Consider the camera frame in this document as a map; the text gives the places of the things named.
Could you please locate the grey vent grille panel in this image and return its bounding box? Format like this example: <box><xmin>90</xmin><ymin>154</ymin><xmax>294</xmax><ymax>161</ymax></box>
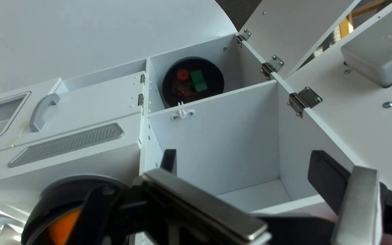
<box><xmin>7</xmin><ymin>121</ymin><xmax>126</xmax><ymax>169</ymax></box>

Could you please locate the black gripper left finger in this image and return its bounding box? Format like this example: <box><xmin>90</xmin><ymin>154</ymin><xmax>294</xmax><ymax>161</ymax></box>
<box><xmin>79</xmin><ymin>148</ymin><xmax>273</xmax><ymax>245</ymax></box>

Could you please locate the small white door with handle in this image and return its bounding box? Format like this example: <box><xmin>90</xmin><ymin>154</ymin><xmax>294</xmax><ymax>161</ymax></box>
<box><xmin>14</xmin><ymin>72</ymin><xmax>147</xmax><ymax>147</ymax></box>

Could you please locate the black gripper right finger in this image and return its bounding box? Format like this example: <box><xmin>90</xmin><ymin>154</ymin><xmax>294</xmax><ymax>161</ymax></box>
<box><xmin>307</xmin><ymin>150</ymin><xmax>392</xmax><ymax>245</ymax></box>

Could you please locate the tall white cupboard door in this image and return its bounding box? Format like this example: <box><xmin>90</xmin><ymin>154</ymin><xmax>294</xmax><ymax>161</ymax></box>
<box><xmin>273</xmin><ymin>0</ymin><xmax>392</xmax><ymax>195</ymax></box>

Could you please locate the silver door hinge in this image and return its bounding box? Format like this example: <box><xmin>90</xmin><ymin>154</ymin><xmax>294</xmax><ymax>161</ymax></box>
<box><xmin>236</xmin><ymin>29</ymin><xmax>254</xmax><ymax>46</ymax></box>
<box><xmin>260</xmin><ymin>54</ymin><xmax>286</xmax><ymax>80</ymax></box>
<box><xmin>289</xmin><ymin>86</ymin><xmax>324</xmax><ymax>117</ymax></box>

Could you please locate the white box on door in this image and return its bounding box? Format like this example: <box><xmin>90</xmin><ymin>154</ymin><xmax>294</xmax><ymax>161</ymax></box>
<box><xmin>339</xmin><ymin>8</ymin><xmax>392</xmax><ymax>88</ymax></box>

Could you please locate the grey toy faucet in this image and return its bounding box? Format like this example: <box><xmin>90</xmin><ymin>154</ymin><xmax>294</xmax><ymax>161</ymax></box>
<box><xmin>0</xmin><ymin>212</ymin><xmax>25</xmax><ymax>237</ymax></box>

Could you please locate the green toy block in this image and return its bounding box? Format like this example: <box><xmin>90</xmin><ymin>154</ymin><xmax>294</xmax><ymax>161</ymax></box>
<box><xmin>190</xmin><ymin>68</ymin><xmax>209</xmax><ymax>93</ymax></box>

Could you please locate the orange toy fruit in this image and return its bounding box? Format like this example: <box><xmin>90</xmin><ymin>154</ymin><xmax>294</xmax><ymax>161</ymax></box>
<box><xmin>47</xmin><ymin>205</ymin><xmax>83</xmax><ymax>245</ymax></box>

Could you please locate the short white cupboard door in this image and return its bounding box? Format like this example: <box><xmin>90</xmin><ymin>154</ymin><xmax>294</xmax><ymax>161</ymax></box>
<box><xmin>239</xmin><ymin>0</ymin><xmax>362</xmax><ymax>79</ymax></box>

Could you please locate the grey door handle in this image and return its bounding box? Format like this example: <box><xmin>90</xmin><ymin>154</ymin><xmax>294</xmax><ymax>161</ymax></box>
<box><xmin>29</xmin><ymin>93</ymin><xmax>63</xmax><ymax>133</ymax></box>

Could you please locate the red toy block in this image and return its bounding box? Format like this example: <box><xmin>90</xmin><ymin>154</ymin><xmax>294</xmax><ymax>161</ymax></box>
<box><xmin>176</xmin><ymin>68</ymin><xmax>191</xmax><ymax>83</ymax></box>

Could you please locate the white door catch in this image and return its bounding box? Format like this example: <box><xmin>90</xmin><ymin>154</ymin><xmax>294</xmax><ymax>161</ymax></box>
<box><xmin>172</xmin><ymin>101</ymin><xmax>196</xmax><ymax>121</ymax></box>

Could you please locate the black bowl holding toy blocks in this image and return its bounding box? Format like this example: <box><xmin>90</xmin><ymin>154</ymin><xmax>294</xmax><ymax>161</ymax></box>
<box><xmin>161</xmin><ymin>56</ymin><xmax>226</xmax><ymax>109</ymax></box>

